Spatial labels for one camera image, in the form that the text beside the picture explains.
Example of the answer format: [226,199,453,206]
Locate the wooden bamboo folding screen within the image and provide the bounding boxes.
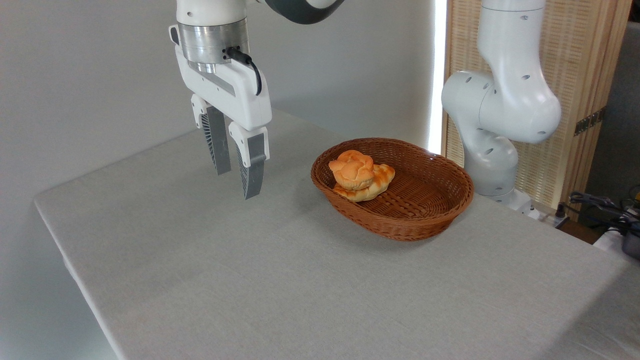
[442,0,633,211]

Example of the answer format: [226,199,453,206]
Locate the dark grey partition panel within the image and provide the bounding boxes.
[584,21,640,202]

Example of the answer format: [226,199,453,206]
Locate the brown woven wicker basket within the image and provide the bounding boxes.
[310,137,475,242]

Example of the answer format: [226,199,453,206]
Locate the grey tablecloth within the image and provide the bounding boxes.
[34,109,640,360]

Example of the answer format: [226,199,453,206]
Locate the round orange bread roll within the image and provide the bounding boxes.
[328,149,376,191]

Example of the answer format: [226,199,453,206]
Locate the black screen hinge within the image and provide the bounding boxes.
[574,106,607,137]

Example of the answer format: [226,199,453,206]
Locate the white power strip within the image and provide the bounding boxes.
[530,202,571,229]

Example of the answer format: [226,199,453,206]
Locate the braided golden bread loaf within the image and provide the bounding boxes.
[332,163,396,203]

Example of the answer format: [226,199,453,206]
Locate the black cable bundle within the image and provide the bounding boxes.
[569,186,640,236]

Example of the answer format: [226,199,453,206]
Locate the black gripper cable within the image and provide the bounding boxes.
[226,47,263,96]

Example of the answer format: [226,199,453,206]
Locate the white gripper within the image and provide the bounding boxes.
[174,44,273,200]

